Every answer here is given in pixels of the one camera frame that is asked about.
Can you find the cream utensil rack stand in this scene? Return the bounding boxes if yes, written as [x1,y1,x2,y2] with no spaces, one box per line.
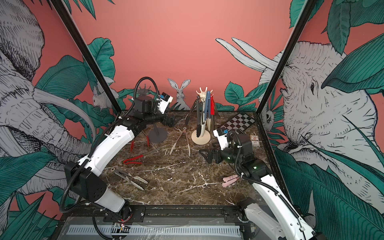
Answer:
[192,87,212,146]

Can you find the pink tipped tongs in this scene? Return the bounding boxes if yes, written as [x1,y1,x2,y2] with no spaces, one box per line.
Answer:
[222,175,240,188]

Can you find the black enclosure frame post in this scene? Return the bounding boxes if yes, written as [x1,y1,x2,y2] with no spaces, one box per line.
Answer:
[256,0,317,116]

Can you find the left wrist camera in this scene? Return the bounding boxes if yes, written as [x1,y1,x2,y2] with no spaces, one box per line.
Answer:
[157,93,173,114]

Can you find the white cable duct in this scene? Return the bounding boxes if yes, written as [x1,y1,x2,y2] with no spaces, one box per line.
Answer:
[64,224,242,238]

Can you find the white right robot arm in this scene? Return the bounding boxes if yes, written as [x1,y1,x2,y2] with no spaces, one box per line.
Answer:
[204,129,326,240]

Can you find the left black frame post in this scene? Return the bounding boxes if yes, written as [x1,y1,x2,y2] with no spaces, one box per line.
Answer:
[50,0,122,114]

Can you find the black steel tongs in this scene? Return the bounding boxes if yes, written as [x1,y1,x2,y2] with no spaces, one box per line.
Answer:
[184,96,202,138]

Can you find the black front rail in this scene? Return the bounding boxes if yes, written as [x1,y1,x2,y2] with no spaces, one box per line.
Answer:
[60,205,247,224]

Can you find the black white chessboard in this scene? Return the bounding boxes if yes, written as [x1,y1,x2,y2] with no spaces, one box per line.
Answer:
[221,113,256,132]

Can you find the playing card box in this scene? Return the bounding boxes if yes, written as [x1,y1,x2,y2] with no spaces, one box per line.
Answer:
[250,135,260,149]

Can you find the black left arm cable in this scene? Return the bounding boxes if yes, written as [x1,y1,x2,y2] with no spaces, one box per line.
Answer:
[58,76,161,240]

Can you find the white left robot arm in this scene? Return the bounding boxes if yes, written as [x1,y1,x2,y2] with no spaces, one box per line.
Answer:
[60,93,175,218]

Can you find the cream tipped tongs near left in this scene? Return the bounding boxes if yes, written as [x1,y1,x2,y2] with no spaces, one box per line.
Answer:
[111,168,148,191]

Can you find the grey utensil rack stand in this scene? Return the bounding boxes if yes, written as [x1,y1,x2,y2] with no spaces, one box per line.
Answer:
[138,85,168,145]

